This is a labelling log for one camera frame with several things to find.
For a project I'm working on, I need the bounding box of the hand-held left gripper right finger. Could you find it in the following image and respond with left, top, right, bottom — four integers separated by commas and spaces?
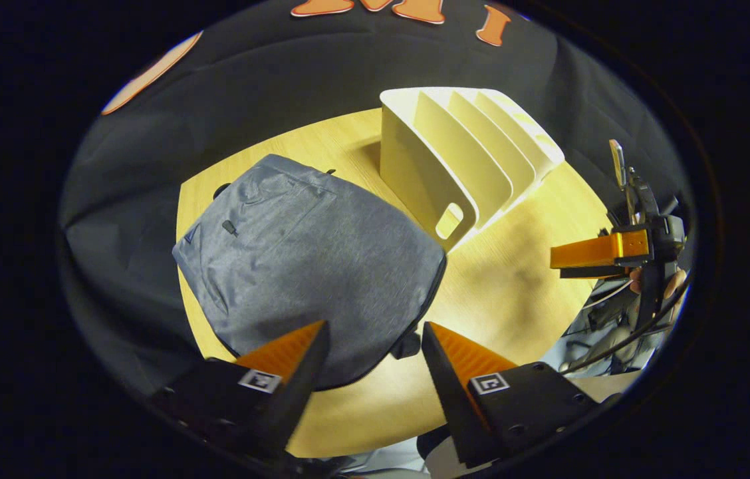
420, 321, 622, 466

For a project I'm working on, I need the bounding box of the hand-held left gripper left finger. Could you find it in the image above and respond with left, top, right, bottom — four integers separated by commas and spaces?
152, 319, 330, 460

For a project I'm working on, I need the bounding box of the gray schoolbag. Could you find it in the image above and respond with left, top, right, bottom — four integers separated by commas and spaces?
172, 154, 447, 391

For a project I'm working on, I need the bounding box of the white bookshelf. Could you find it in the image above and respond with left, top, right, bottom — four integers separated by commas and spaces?
378, 86, 565, 253

